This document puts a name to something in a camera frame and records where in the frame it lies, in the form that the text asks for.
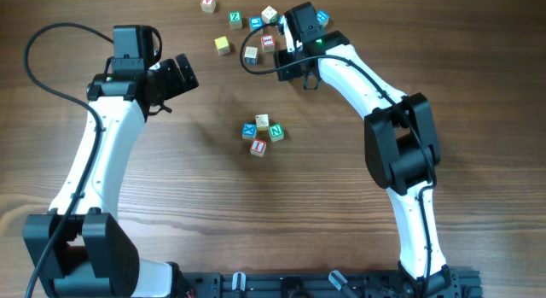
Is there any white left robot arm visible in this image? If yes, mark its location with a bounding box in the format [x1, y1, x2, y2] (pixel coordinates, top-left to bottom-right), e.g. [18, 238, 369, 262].
[23, 54, 199, 297]

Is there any white block blue 2 side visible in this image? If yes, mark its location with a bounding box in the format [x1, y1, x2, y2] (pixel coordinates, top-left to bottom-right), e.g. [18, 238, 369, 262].
[243, 46, 258, 65]

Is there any white block green side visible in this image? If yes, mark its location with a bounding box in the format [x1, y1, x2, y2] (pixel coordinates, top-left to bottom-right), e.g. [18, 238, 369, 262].
[261, 6, 279, 24]

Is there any green Z letter block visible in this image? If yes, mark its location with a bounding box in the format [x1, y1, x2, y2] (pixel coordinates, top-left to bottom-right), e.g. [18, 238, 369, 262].
[229, 11, 242, 29]

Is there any yellow S letter block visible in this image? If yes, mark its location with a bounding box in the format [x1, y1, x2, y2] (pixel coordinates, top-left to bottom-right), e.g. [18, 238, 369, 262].
[214, 36, 230, 56]

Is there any blue X letter block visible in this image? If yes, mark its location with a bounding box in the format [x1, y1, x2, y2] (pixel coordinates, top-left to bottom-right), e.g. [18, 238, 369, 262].
[241, 123, 257, 140]

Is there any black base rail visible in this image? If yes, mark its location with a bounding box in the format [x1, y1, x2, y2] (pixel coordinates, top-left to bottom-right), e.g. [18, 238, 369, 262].
[179, 268, 484, 298]

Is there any red Y block far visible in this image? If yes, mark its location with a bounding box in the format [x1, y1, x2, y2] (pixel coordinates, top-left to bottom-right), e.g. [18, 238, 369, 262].
[200, 0, 216, 14]

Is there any red i block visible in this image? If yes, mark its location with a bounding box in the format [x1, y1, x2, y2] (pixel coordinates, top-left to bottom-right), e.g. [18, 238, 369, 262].
[250, 139, 267, 157]
[260, 35, 276, 53]

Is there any blue L letter block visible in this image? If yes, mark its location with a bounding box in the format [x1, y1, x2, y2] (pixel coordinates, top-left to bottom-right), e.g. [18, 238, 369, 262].
[248, 16, 263, 31]

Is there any blue top block far right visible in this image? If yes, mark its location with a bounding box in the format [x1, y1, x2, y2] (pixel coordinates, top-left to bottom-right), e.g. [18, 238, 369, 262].
[317, 10, 329, 26]

